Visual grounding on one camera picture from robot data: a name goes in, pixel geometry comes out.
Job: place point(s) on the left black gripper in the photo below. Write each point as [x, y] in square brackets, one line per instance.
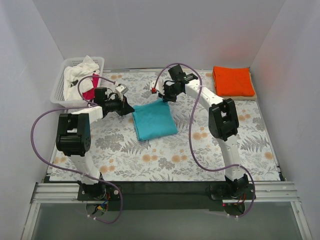
[122, 106]

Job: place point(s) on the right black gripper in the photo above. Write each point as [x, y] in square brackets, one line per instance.
[166, 90]

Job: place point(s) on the teal t shirt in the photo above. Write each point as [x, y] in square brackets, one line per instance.
[153, 120]

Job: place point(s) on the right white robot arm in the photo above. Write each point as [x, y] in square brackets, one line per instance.
[223, 120]

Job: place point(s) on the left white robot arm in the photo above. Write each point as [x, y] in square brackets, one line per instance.
[73, 136]

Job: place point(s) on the floral patterned table mat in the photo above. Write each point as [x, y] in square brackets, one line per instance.
[190, 155]

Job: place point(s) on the magenta t shirt in basket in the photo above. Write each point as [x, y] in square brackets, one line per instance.
[89, 85]

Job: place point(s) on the folded orange t shirt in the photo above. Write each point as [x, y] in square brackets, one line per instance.
[224, 71]

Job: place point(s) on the white t shirt in basket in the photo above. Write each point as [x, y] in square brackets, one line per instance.
[72, 76]

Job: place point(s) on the white plastic laundry basket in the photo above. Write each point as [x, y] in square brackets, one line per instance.
[57, 96]

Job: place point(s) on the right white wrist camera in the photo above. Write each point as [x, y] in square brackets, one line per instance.
[157, 87]

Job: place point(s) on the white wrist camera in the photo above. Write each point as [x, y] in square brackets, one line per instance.
[157, 87]
[120, 90]

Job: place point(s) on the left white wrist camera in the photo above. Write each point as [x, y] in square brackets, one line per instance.
[120, 90]

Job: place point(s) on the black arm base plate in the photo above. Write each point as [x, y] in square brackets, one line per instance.
[163, 195]

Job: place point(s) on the aluminium frame rail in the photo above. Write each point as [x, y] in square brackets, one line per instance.
[265, 191]

